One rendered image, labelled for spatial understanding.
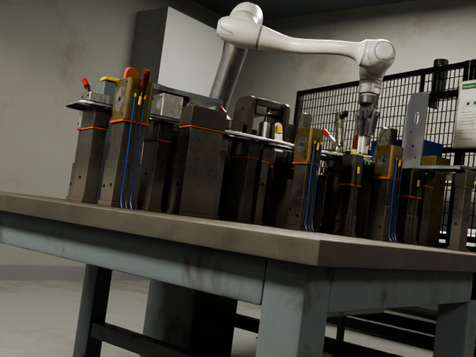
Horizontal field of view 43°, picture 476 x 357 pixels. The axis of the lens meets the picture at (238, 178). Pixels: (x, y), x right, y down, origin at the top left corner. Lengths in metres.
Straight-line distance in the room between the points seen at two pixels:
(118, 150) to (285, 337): 0.90
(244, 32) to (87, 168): 0.96
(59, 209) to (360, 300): 0.64
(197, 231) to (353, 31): 5.11
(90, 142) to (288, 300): 1.06
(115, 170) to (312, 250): 0.91
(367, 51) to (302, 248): 1.54
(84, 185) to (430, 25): 4.31
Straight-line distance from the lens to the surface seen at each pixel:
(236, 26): 2.51
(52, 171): 5.25
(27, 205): 1.43
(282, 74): 6.34
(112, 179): 1.71
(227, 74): 2.76
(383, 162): 2.28
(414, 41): 5.73
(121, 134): 1.71
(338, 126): 2.61
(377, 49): 2.33
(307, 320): 0.97
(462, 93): 2.94
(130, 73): 1.82
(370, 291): 1.14
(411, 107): 2.73
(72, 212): 1.29
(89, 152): 1.86
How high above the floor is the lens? 0.72
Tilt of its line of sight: 4 degrees up
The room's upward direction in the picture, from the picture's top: 7 degrees clockwise
